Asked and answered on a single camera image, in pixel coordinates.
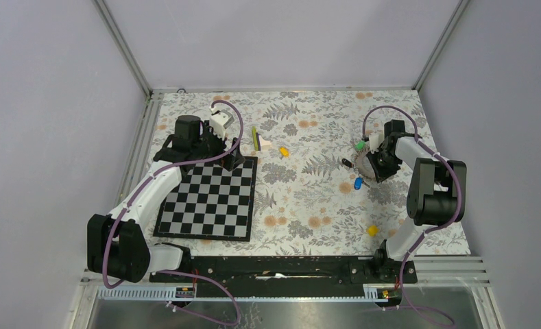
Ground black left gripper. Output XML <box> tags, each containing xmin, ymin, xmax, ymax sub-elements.
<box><xmin>191</xmin><ymin>121</ymin><xmax>244</xmax><ymax>171</ymax></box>

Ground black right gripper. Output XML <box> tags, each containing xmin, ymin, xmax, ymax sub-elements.
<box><xmin>366</xmin><ymin>147</ymin><xmax>400</xmax><ymax>183</ymax></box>

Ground green key tag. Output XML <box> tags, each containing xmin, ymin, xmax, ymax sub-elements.
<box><xmin>354</xmin><ymin>141</ymin><xmax>365</xmax><ymax>151</ymax></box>

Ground black key tag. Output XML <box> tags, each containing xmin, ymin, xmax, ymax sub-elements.
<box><xmin>341</xmin><ymin>158</ymin><xmax>353</xmax><ymax>169</ymax></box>

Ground yellow key tag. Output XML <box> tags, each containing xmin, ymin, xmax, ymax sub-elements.
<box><xmin>279</xmin><ymin>147</ymin><xmax>290</xmax><ymax>158</ymax></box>

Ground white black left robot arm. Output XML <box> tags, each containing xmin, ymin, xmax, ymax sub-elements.
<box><xmin>86</xmin><ymin>110</ymin><xmax>243</xmax><ymax>287</ymax></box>

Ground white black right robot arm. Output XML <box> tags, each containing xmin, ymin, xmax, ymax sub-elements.
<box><xmin>366</xmin><ymin>120</ymin><xmax>467</xmax><ymax>282</ymax></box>

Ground white wooden block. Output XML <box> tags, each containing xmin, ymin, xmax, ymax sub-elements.
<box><xmin>256</xmin><ymin>133</ymin><xmax>272</xmax><ymax>151</ymax></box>

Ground black white chessboard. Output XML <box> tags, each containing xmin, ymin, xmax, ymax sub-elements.
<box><xmin>153</xmin><ymin>156</ymin><xmax>258</xmax><ymax>242</ymax></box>

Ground yellow cube block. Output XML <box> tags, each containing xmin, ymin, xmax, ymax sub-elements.
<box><xmin>366</xmin><ymin>225</ymin><xmax>380</xmax><ymax>238</ymax></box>

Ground floral patterned table mat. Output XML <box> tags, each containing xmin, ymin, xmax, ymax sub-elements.
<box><xmin>149</xmin><ymin>90</ymin><xmax>435</xmax><ymax>256</ymax></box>

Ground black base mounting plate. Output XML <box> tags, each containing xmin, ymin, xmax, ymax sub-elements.
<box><xmin>149</xmin><ymin>256</ymin><xmax>418</xmax><ymax>298</ymax></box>

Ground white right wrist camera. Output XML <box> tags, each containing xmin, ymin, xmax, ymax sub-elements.
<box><xmin>368</xmin><ymin>132</ymin><xmax>385</xmax><ymax>153</ymax></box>

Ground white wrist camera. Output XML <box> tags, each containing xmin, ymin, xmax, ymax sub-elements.
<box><xmin>368</xmin><ymin>132</ymin><xmax>385</xmax><ymax>153</ymax></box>
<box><xmin>209</xmin><ymin>108</ymin><xmax>235</xmax><ymax>141</ymax></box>

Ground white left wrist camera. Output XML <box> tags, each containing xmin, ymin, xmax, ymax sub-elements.
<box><xmin>209</xmin><ymin>108</ymin><xmax>235</xmax><ymax>141</ymax></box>

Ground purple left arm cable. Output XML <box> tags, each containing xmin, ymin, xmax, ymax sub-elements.
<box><xmin>101</xmin><ymin>99</ymin><xmax>245</xmax><ymax>326</ymax></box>

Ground grey slotted cable duct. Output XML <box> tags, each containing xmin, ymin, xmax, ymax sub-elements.
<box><xmin>98</xmin><ymin>284</ymin><xmax>396</xmax><ymax>302</ymax></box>

